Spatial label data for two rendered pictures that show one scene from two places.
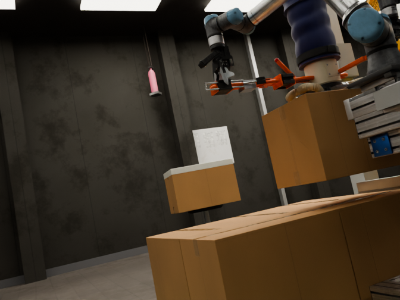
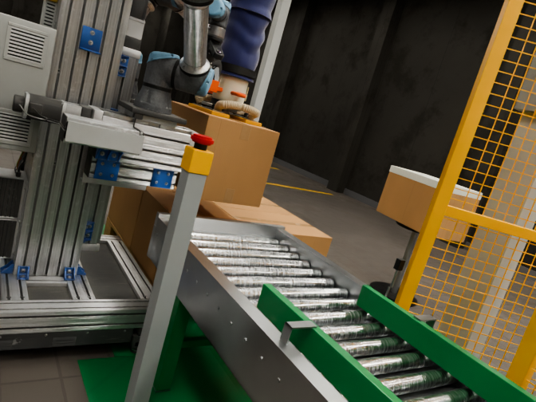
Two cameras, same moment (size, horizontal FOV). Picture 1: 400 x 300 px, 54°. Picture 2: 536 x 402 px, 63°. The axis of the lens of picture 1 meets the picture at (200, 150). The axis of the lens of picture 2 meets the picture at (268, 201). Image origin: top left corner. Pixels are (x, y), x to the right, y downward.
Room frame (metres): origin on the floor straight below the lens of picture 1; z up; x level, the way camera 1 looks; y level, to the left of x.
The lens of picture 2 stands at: (1.93, -3.11, 1.16)
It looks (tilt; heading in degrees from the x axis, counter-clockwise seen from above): 11 degrees down; 79
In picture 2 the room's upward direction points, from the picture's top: 16 degrees clockwise
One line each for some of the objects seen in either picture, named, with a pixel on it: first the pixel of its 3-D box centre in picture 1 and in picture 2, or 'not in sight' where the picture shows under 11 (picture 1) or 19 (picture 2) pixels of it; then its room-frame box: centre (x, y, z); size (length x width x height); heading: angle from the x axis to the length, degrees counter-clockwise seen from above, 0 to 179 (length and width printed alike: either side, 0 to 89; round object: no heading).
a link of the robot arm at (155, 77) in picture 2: not in sight; (163, 68); (1.75, -1.25, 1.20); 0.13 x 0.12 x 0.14; 168
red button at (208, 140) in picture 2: not in sight; (201, 142); (1.96, -1.80, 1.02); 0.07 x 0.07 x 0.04
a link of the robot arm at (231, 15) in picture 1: (231, 19); not in sight; (1.79, -0.27, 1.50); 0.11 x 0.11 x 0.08; 53
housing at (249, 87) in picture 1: (246, 86); not in sight; (1.88, -0.29, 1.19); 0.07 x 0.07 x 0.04; 22
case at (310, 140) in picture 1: (337, 137); (211, 151); (2.04, -0.71, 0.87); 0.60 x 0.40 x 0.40; 113
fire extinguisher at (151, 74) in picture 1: (153, 81); not in sight; (6.82, 0.57, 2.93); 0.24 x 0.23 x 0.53; 24
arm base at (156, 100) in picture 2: not in sight; (155, 97); (1.74, -1.24, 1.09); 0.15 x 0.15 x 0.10
